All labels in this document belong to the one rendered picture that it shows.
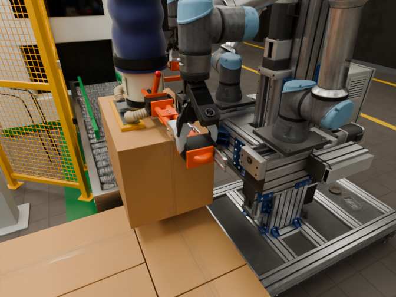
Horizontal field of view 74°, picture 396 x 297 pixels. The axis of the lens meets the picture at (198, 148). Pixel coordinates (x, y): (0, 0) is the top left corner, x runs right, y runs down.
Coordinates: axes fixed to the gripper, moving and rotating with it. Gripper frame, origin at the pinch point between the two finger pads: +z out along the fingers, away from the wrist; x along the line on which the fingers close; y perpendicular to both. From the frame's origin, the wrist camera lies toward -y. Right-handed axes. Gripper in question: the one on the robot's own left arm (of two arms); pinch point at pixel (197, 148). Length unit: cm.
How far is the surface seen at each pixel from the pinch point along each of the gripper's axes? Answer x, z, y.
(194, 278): -1, 66, 5
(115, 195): 21, 62, 67
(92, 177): 31, 60, 87
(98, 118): 19, 66, 188
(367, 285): -111, 119, -9
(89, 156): 31, 60, 112
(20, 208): 93, 118, 151
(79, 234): 41, 66, 49
